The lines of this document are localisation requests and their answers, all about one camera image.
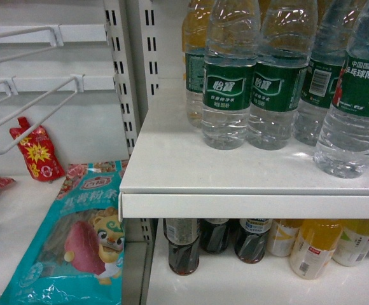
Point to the water bottle green label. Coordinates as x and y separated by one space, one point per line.
342 148

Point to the white upper water shelf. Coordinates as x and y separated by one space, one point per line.
173 173

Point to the water bottle front left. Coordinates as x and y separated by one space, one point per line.
230 56

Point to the water bottle back left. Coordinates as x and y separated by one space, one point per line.
194 83

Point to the white slotted shelf upright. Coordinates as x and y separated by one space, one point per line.
131 35

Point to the water bottle with barcode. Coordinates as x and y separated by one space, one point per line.
325 63

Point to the dark tea bottle left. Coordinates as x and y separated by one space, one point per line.
183 236

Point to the dark tea bottle middle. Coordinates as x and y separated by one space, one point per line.
214 235

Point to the dark tea bottle blue label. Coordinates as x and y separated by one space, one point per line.
251 239

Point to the white yellow drink bottle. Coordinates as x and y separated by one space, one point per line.
282 236

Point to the orange drink bottle behind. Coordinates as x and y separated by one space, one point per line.
194 27

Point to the red sauce pouch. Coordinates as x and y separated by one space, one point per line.
39 154

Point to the teal sweet potato noodle bag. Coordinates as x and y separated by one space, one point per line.
77 254

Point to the orange juice bottle white label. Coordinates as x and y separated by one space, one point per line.
314 247

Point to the white yellow bottle right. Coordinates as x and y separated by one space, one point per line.
353 244

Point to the white wire display hook upper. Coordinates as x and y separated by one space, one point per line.
32 39

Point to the white wire hook left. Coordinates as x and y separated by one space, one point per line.
7 88

